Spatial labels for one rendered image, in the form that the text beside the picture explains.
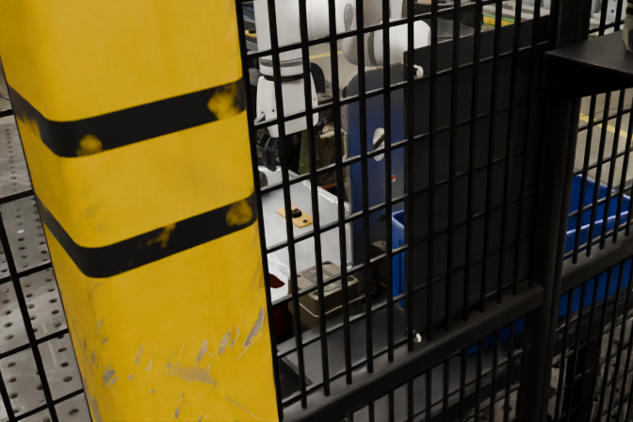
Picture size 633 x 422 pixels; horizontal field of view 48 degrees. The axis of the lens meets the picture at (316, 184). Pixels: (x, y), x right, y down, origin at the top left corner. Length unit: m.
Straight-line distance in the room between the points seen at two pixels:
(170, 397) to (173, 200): 0.12
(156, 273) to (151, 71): 0.11
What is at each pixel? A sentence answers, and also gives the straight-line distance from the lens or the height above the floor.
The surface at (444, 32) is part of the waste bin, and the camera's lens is 4.45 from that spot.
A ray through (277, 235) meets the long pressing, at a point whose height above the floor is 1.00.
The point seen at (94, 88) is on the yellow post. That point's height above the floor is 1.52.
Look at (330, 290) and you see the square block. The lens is 0.99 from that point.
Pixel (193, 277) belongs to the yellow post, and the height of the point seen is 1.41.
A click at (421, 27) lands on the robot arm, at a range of 1.83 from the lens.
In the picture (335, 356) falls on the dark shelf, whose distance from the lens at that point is 0.92.
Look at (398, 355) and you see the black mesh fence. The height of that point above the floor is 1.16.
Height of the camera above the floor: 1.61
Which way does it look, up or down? 26 degrees down
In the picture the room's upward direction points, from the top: 4 degrees counter-clockwise
